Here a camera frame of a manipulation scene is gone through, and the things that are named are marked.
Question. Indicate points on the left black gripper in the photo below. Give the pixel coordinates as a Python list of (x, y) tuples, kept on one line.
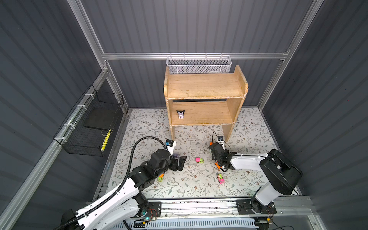
[(174, 166)]

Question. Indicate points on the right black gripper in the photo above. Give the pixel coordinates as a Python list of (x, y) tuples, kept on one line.
[(226, 151)]

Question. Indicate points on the black purple toy figure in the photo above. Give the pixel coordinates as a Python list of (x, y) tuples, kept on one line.
[(181, 114)]

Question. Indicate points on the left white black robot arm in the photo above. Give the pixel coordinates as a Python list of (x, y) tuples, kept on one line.
[(126, 200)]

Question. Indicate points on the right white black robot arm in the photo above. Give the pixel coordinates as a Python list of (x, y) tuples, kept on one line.
[(281, 173)]

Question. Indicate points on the wooden two-tier shelf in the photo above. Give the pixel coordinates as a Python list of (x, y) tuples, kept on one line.
[(208, 99)]

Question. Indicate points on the pink green toy car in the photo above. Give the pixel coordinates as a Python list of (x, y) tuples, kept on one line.
[(199, 160)]

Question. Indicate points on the pink green toy bus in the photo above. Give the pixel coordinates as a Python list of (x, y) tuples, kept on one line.
[(220, 178)]

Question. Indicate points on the orange green toy car near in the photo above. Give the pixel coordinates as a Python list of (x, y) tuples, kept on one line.
[(160, 178)]

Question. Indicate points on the floral patterned table mat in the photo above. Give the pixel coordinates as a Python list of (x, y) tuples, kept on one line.
[(147, 128)]

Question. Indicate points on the yellow green marker strip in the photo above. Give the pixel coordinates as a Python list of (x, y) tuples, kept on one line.
[(105, 141)]

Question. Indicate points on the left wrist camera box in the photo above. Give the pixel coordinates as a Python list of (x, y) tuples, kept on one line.
[(170, 146)]

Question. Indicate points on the white ventilated cable duct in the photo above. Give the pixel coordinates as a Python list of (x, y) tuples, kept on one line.
[(196, 224)]

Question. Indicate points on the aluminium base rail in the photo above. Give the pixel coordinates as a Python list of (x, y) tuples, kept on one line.
[(211, 207)]

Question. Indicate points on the white wire mesh basket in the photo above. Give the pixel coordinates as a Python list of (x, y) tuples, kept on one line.
[(198, 65)]

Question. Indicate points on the black wire wall basket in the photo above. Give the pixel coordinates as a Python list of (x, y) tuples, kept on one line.
[(84, 132)]

